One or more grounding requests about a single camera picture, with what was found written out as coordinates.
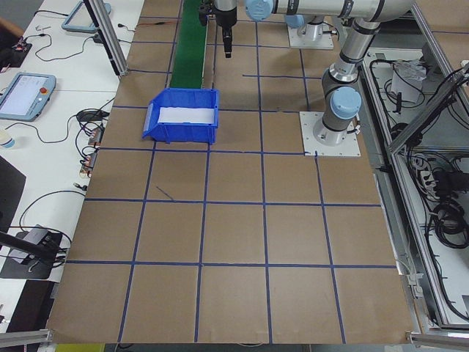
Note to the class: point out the green conveyor belt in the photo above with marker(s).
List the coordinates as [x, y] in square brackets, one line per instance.
[187, 62]

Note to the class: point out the white foam pad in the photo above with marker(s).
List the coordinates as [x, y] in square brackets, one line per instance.
[183, 115]

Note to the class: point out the blue plastic bin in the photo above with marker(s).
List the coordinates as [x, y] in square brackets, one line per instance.
[190, 133]

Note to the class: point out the small black power adapter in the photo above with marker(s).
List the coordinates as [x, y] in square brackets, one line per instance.
[98, 38]

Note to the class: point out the light blue teach pendant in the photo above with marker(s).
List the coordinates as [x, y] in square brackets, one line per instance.
[78, 16]

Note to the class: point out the small circuit board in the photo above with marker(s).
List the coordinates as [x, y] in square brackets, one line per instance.
[88, 163]
[96, 135]

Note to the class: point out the metal allen key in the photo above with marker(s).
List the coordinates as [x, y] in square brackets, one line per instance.
[42, 27]

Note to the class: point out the black mat with electronics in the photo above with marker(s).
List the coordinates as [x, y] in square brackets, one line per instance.
[16, 56]

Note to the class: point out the teach pendant with screen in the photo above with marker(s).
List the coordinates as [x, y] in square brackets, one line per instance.
[22, 95]

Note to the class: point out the white power strip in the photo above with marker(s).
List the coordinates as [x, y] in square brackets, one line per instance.
[425, 176]

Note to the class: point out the black power brick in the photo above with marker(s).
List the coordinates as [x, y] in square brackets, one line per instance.
[448, 181]

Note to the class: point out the grey box device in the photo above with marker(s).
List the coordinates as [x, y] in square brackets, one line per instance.
[36, 234]

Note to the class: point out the aluminium profile bar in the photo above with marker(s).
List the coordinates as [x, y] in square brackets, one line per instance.
[439, 338]
[25, 335]

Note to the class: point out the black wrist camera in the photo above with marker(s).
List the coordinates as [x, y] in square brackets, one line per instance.
[205, 16]

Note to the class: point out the white square base plate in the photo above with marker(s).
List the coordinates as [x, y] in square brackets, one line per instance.
[322, 43]
[348, 148]

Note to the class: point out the aluminium profile post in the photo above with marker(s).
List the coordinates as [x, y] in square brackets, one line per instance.
[110, 40]

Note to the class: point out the V-shaped metal bar frame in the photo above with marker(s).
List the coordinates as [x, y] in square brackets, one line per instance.
[425, 117]

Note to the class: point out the black stand base plate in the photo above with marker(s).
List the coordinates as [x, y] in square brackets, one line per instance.
[36, 273]

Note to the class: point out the grey metal bracket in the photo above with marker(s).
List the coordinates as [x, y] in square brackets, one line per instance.
[413, 280]

